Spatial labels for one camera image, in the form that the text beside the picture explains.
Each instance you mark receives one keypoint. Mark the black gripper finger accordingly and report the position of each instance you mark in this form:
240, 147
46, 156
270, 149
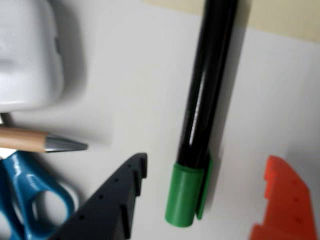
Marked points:
107, 207

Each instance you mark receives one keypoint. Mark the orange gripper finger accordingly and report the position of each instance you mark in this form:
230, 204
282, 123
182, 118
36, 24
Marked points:
287, 205

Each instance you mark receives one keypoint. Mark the black marker with green cap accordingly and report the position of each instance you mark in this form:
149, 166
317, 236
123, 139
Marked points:
207, 75

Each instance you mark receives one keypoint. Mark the wooden pen with silver tip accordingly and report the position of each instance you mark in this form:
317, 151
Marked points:
25, 140

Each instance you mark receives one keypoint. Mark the white power adapter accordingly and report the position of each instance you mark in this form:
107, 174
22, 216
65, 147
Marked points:
25, 50

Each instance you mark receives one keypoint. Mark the pale yellow tape strip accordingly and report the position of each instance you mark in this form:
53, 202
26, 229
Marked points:
287, 15

